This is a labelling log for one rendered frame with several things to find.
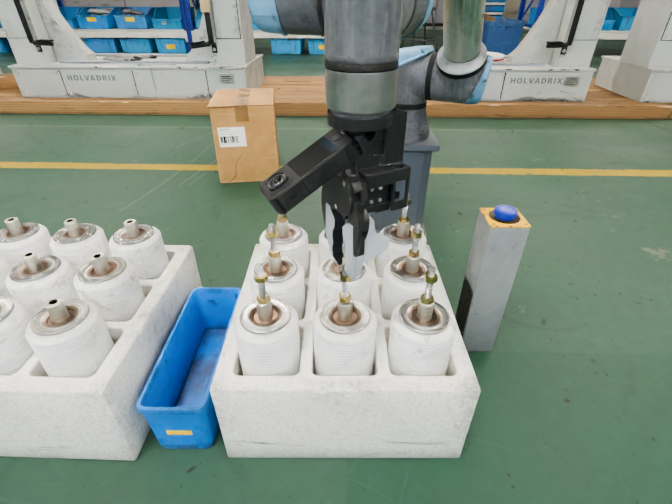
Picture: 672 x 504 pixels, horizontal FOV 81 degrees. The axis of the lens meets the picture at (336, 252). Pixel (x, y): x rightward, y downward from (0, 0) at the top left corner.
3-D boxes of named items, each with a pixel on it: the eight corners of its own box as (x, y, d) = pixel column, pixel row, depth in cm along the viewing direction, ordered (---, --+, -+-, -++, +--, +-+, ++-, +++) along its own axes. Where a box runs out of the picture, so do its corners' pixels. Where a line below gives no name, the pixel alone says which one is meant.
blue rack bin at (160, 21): (168, 26, 504) (164, 6, 493) (198, 26, 503) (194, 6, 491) (151, 29, 463) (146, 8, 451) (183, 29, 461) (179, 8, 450)
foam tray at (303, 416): (263, 304, 99) (255, 243, 89) (419, 304, 99) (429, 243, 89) (227, 458, 66) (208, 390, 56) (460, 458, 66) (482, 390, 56)
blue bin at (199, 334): (203, 327, 92) (192, 286, 85) (250, 327, 92) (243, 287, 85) (152, 453, 67) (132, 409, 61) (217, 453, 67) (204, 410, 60)
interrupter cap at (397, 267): (421, 255, 73) (421, 252, 72) (441, 279, 67) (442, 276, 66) (383, 262, 71) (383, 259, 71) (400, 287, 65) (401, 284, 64)
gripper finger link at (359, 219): (371, 258, 47) (369, 187, 43) (360, 262, 47) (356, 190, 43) (352, 244, 51) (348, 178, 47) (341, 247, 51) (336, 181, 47)
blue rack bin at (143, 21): (134, 26, 504) (130, 6, 492) (164, 26, 503) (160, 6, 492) (115, 29, 462) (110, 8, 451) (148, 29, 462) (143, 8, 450)
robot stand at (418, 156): (365, 210, 140) (369, 125, 124) (418, 211, 140) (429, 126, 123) (367, 238, 125) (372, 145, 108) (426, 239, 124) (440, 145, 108)
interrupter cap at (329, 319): (380, 323, 58) (380, 319, 58) (337, 343, 55) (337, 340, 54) (351, 295, 63) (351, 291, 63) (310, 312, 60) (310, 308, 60)
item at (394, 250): (370, 314, 85) (375, 244, 75) (376, 287, 93) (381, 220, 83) (415, 321, 84) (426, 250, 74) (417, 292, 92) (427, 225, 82)
